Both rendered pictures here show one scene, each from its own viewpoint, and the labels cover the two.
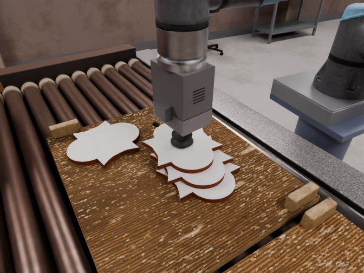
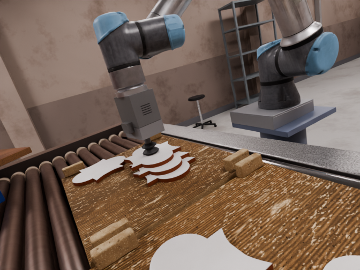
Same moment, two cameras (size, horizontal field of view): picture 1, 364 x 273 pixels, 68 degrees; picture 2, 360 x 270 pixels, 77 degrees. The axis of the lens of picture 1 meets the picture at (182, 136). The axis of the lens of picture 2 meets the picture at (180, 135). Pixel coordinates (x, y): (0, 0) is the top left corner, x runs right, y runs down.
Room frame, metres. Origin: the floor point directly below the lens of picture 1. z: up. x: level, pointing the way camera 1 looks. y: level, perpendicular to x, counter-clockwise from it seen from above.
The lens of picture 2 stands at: (-0.13, -0.11, 1.16)
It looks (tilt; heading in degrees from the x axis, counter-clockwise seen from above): 17 degrees down; 3
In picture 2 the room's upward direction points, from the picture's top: 15 degrees counter-clockwise
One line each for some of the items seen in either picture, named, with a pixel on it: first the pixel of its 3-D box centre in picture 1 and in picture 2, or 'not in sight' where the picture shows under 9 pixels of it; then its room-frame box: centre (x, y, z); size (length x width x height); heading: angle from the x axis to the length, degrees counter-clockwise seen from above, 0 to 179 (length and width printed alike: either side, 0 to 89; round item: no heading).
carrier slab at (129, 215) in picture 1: (166, 166); (143, 173); (0.38, 0.03, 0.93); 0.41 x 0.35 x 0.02; 32
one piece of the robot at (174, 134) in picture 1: (181, 134); (149, 145); (0.40, 0.00, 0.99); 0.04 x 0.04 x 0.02
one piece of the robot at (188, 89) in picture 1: (175, 90); (133, 113); (0.40, 0.01, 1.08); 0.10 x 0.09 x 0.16; 129
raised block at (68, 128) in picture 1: (65, 129); (74, 169); (0.47, 0.25, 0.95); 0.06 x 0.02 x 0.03; 122
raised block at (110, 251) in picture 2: not in sight; (115, 248); (0.12, 0.03, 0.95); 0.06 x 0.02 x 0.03; 121
